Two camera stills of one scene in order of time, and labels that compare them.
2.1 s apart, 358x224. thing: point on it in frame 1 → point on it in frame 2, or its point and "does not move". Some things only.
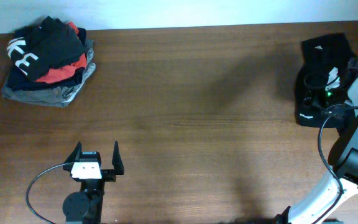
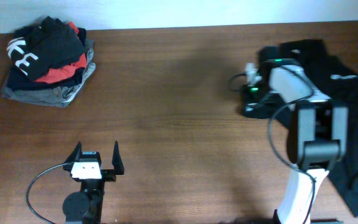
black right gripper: x=313 y=96 → x=249 y=100
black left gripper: x=109 y=175 does not move
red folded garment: x=68 y=72 does not move
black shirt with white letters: x=50 y=42 does not move
